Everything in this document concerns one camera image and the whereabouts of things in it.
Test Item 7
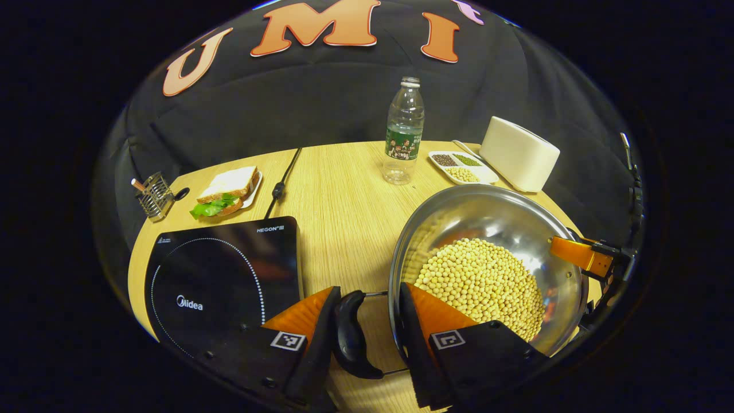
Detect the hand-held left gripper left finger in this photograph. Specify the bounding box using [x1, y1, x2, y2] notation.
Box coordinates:
[198, 286, 343, 412]

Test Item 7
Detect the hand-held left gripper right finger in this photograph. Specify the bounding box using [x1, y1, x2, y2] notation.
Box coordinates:
[399, 282, 550, 411]

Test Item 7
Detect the steel pot with black handles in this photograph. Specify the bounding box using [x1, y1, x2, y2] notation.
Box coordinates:
[333, 184, 590, 379]

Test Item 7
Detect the black induction cooktop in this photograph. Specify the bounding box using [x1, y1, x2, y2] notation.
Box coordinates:
[143, 216, 304, 359]

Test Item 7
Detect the heap of yellow soybeans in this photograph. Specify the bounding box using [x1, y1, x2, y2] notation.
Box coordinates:
[414, 238, 545, 342]

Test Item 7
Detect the white toaster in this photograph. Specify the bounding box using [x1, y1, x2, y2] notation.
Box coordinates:
[479, 116, 561, 193]

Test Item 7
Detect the white divided dish of beans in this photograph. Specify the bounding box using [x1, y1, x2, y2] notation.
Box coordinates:
[428, 150, 501, 186]

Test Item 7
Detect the white spoon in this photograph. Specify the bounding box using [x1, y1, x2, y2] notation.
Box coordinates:
[452, 139, 486, 163]

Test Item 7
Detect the sandwich with lettuce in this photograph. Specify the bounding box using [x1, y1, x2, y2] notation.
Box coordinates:
[189, 166, 259, 220]

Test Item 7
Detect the clear plastic water bottle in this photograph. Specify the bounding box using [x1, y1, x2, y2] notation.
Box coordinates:
[382, 76, 425, 185]

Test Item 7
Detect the black backdrop cloth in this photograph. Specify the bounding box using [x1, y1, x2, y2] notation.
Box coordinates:
[92, 0, 646, 299]

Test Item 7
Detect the black power cable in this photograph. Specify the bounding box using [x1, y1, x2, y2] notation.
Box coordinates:
[264, 147, 303, 220]

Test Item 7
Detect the metal wire utensil holder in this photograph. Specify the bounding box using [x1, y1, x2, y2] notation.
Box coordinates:
[131, 171, 176, 223]

